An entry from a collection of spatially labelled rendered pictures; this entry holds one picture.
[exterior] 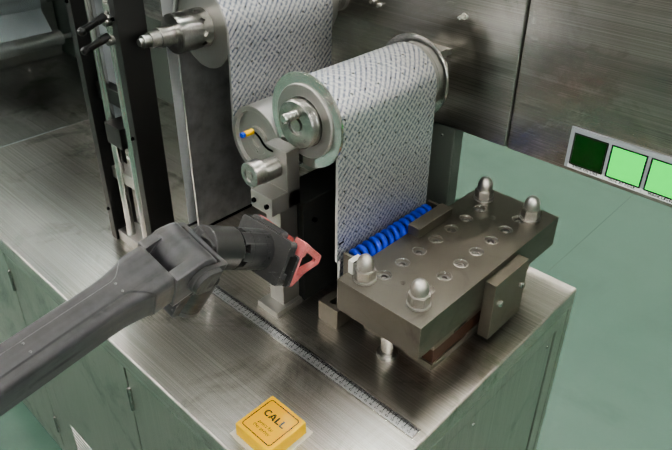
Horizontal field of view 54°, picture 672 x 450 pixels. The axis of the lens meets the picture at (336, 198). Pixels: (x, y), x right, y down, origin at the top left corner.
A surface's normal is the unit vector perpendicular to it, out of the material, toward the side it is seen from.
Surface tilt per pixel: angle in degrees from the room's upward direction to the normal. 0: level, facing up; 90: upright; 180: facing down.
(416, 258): 0
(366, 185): 90
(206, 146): 90
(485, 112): 90
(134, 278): 24
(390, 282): 0
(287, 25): 92
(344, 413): 0
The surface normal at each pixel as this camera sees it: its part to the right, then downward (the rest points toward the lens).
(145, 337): 0.01, -0.85
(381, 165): 0.73, 0.36
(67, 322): 0.27, -0.62
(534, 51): -0.69, 0.37
